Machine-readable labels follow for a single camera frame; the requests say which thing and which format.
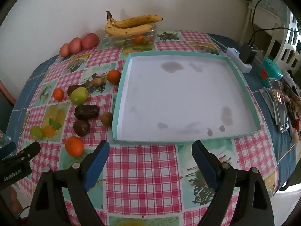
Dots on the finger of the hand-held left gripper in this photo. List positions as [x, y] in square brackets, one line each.
[7, 148]
[25, 154]

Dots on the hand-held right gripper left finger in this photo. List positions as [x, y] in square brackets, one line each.
[96, 164]

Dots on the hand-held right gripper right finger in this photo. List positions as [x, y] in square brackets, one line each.
[207, 167]

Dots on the green apple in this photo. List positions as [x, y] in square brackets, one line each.
[37, 132]
[79, 95]

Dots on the brown kiwi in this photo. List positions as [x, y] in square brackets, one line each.
[107, 118]

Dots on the elongated dark brown avocado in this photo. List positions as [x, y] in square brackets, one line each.
[86, 112]

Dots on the small orange tangerine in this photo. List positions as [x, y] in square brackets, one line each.
[58, 93]

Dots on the teal cardboard tray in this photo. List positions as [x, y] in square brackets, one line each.
[178, 98]

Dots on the pink checked printed tablecloth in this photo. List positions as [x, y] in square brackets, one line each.
[141, 169]

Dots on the grey flat device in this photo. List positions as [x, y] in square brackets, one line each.
[267, 98]

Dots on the glossy smartphone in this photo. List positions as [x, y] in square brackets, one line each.
[278, 103]

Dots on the white power strip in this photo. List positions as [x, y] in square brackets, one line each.
[242, 66]

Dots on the colourful printed cloth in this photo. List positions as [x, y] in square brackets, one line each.
[294, 103]

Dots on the red apple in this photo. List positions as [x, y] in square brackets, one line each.
[75, 44]
[65, 50]
[89, 40]

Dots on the teal plastic device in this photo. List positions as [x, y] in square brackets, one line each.
[270, 68]

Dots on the black charger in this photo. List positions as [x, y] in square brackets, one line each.
[247, 53]

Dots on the tangerine inside clear container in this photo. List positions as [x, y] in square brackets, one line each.
[138, 39]

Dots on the yellow banana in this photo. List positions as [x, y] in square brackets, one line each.
[127, 31]
[141, 20]

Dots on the white lattice furniture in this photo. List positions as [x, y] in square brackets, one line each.
[289, 49]

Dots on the clear plastic container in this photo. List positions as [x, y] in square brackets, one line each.
[152, 31]

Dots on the pink wooden frame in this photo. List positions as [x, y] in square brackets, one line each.
[7, 94]

